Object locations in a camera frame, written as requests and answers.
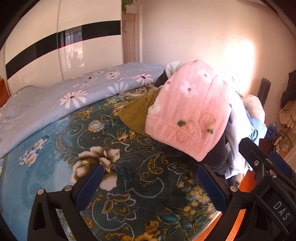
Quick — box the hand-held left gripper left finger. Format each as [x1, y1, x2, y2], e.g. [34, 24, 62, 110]
[27, 164, 104, 241]

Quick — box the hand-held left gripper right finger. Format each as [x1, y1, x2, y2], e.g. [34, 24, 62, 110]
[198, 164, 255, 241]

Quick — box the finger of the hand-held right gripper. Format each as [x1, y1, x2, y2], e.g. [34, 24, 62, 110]
[239, 138, 274, 186]
[269, 151, 291, 178]

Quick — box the pink floral fleece garment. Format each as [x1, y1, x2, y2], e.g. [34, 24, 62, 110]
[145, 60, 233, 162]

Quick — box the blue garment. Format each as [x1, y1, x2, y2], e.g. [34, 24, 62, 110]
[247, 111, 268, 146]

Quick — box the pale lavender garment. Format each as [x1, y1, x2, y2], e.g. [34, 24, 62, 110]
[222, 92, 255, 179]

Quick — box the blue bottle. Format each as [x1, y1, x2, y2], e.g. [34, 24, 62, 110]
[267, 122, 278, 141]

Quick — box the dark grey garment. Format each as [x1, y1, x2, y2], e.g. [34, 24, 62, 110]
[171, 137, 230, 177]

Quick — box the pink plush garment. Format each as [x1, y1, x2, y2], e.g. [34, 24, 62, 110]
[241, 95, 266, 124]

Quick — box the cream cloth pile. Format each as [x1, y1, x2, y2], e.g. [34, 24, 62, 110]
[278, 102, 296, 133]

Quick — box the teal floral blanket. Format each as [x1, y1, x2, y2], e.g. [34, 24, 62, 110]
[0, 85, 222, 241]

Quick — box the dark hanging clothing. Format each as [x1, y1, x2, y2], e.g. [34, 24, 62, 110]
[280, 70, 296, 108]

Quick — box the olive green knit garment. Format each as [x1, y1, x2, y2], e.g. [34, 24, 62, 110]
[118, 89, 162, 137]

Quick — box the light blue daisy quilt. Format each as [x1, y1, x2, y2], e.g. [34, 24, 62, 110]
[0, 62, 166, 158]

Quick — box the black garment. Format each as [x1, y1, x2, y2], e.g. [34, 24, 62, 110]
[154, 71, 172, 88]

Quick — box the orange wooden headboard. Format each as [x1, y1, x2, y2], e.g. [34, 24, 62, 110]
[0, 78, 10, 108]

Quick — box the beige door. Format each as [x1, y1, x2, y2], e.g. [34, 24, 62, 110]
[122, 13, 137, 63]

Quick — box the white wardrobe with black stripe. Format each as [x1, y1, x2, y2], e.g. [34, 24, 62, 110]
[5, 0, 123, 96]

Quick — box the green hanging plant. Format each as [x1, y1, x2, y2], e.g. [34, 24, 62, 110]
[122, 0, 135, 12]

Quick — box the black upright post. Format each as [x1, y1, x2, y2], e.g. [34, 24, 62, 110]
[258, 78, 271, 108]

